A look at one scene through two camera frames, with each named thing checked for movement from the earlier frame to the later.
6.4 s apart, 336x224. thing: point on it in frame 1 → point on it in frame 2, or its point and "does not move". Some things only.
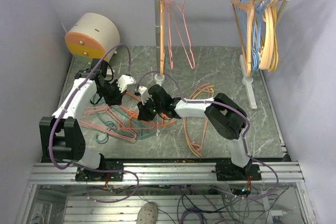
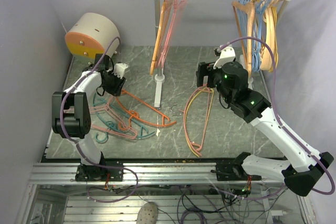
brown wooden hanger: x=162 y=38 → x=167 y=4
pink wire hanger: x=169 y=30 → x=172 y=4
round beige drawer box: x=92 y=35 does not move
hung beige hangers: x=266 y=62 does not move
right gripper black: x=143 y=114 → x=206 y=69
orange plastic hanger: x=129 y=113 does not move
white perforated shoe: x=148 y=213 does not move
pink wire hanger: x=182 y=30 → x=179 y=1
